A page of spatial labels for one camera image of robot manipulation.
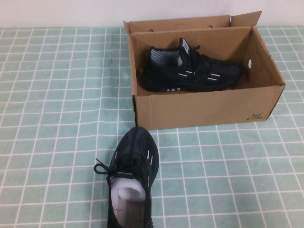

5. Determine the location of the brown cardboard shoe box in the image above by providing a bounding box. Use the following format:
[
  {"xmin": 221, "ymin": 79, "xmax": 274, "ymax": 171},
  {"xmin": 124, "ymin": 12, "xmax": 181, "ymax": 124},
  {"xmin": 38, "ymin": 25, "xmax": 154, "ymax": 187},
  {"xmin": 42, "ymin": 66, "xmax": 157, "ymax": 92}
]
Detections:
[{"xmin": 123, "ymin": 10, "xmax": 285, "ymax": 131}]

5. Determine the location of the green white checked tablecloth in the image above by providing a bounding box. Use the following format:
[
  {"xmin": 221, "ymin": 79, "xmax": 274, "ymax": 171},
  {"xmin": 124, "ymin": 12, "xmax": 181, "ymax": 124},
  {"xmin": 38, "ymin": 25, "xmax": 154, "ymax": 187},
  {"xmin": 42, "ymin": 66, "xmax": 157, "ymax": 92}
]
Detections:
[{"xmin": 0, "ymin": 23, "xmax": 304, "ymax": 228}]

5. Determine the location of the white paper shoe stuffing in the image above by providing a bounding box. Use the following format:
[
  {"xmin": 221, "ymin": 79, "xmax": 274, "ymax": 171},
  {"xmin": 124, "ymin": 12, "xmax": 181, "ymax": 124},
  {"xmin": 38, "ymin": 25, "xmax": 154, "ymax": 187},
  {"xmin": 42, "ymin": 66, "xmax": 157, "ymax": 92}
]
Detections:
[{"xmin": 111, "ymin": 177, "xmax": 147, "ymax": 220}]

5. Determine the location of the black knit sneaker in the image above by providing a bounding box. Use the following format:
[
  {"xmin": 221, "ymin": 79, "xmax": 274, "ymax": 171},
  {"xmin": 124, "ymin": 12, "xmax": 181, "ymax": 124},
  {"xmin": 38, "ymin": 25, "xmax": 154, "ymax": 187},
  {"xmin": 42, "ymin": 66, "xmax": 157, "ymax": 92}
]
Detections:
[
  {"xmin": 94, "ymin": 126, "xmax": 160, "ymax": 228},
  {"xmin": 140, "ymin": 37, "xmax": 243, "ymax": 93}
]

